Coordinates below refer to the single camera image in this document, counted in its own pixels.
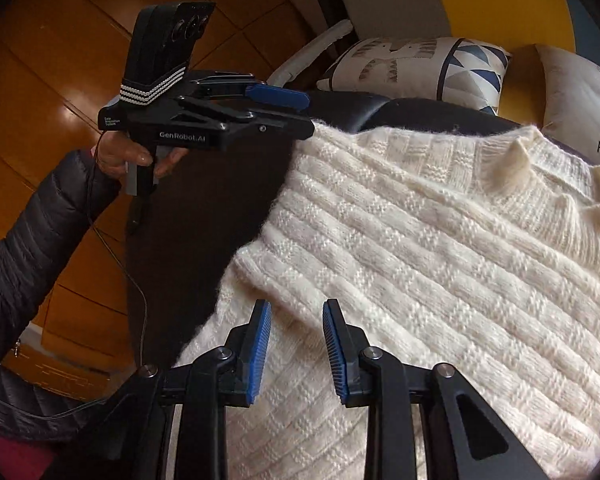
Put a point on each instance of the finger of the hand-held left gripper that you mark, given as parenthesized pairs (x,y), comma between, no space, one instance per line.
(275,96)
(280,125)

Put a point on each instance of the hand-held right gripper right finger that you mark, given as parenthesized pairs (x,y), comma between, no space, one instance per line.
(335,355)

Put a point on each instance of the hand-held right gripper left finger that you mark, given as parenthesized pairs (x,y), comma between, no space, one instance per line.
(260,350)

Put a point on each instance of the cream knit sweater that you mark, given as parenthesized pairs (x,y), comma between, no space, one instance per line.
(405,260)

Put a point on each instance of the person's left forearm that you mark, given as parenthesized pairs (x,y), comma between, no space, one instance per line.
(40,240)

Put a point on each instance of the person's left hand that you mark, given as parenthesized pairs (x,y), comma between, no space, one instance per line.
(115,155)

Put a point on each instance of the cat print pillow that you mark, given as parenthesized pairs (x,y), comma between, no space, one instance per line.
(405,65)

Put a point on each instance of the grey yellow blue sofa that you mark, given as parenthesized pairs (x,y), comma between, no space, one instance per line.
(505,0)

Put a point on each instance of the person's black puffer jacket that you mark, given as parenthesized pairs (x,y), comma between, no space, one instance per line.
(10,400)

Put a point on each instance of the dark red cloth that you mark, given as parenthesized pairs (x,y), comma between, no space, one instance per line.
(5,455)

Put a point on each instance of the deer print pillow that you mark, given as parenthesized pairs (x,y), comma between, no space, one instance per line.
(575,100)

